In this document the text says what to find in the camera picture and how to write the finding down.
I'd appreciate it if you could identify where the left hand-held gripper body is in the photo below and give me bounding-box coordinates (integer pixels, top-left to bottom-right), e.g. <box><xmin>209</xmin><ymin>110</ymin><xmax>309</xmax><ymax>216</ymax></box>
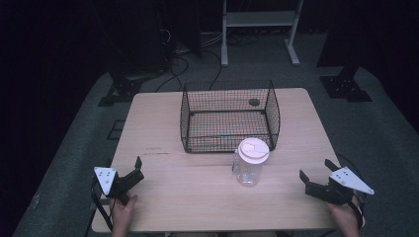
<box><xmin>93</xmin><ymin>166</ymin><xmax>139</xmax><ymax>205</ymax></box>

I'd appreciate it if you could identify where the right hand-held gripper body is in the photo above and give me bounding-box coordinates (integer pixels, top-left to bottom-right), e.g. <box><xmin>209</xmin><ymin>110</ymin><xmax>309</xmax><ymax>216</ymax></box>
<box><xmin>304</xmin><ymin>166</ymin><xmax>376</xmax><ymax>206</ymax></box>

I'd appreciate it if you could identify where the person's left hand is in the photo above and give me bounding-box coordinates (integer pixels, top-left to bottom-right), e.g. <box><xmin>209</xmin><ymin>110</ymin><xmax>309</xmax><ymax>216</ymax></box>
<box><xmin>110</xmin><ymin>193</ymin><xmax>139</xmax><ymax>237</ymax></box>

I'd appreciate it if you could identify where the person's right hand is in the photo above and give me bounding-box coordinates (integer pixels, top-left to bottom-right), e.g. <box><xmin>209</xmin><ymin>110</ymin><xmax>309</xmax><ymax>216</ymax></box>
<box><xmin>325</xmin><ymin>195</ymin><xmax>366</xmax><ymax>237</ymax></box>

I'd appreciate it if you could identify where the clear pitcher with white lid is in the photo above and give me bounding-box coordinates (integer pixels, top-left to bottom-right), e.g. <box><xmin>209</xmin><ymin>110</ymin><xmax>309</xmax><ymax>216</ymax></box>
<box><xmin>231</xmin><ymin>136</ymin><xmax>271</xmax><ymax>188</ymax></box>

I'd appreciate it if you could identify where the black stand base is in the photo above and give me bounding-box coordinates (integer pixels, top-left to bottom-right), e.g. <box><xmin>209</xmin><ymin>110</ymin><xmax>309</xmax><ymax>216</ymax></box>
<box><xmin>97</xmin><ymin>63</ymin><xmax>143</xmax><ymax>108</ymax></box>
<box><xmin>318</xmin><ymin>63</ymin><xmax>374</xmax><ymax>104</ymax></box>

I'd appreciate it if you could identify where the white metal stand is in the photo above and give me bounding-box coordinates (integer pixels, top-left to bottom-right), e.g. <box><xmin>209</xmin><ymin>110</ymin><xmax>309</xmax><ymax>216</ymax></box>
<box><xmin>220</xmin><ymin>0</ymin><xmax>304</xmax><ymax>68</ymax></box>

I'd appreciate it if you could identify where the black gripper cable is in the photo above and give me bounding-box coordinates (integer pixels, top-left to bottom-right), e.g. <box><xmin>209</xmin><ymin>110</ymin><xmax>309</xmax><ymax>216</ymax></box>
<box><xmin>335</xmin><ymin>153</ymin><xmax>368</xmax><ymax>231</ymax></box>
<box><xmin>90</xmin><ymin>177</ymin><xmax>117</xmax><ymax>232</ymax></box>

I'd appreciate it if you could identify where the black wire mesh basket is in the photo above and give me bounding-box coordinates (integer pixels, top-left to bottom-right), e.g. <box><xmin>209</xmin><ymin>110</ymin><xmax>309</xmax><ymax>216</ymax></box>
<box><xmin>179</xmin><ymin>79</ymin><xmax>282</xmax><ymax>154</ymax></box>

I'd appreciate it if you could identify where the black floor cable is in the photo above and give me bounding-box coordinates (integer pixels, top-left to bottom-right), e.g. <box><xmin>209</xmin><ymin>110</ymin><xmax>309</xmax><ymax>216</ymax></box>
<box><xmin>154</xmin><ymin>53</ymin><xmax>191</xmax><ymax>94</ymax></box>
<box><xmin>201</xmin><ymin>48</ymin><xmax>223</xmax><ymax>91</ymax></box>

